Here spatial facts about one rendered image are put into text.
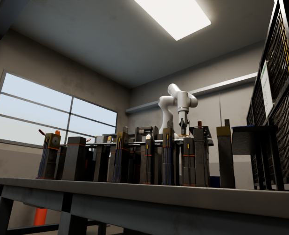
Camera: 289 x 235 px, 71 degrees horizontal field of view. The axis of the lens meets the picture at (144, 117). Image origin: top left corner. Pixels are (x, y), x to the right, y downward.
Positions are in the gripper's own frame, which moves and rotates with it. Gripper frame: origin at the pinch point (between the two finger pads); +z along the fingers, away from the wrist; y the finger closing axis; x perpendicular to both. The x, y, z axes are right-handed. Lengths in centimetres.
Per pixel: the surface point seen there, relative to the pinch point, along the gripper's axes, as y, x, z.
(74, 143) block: 21, -80, 10
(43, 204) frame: 70, -50, 48
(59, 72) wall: -122, -265, -164
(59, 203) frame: 75, -36, 46
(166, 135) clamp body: 25.4, -6.2, 8.0
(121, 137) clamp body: 22.5, -39.0, 7.2
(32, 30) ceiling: -48, -265, -205
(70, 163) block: 20, -81, 25
